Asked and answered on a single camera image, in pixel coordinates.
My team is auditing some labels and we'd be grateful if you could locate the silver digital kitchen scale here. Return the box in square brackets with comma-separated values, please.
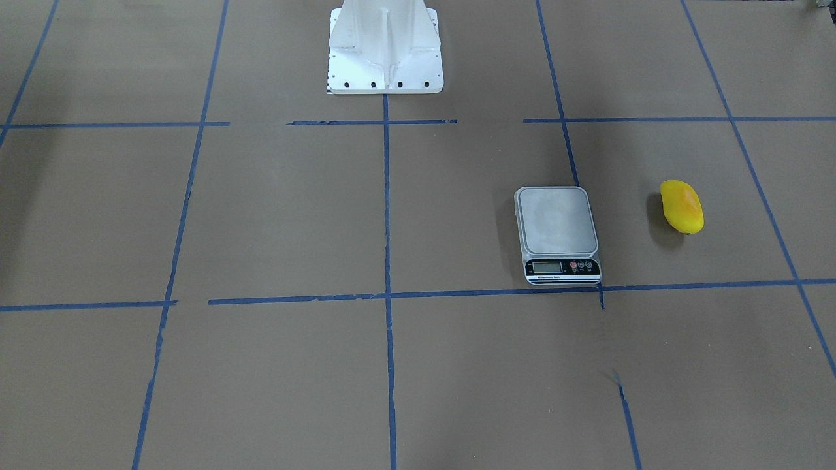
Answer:
[514, 185, 603, 287]

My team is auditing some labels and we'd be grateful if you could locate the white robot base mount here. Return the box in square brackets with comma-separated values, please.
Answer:
[327, 1, 445, 95]

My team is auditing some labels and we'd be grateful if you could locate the yellow mango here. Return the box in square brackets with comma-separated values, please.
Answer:
[660, 180, 705, 235]

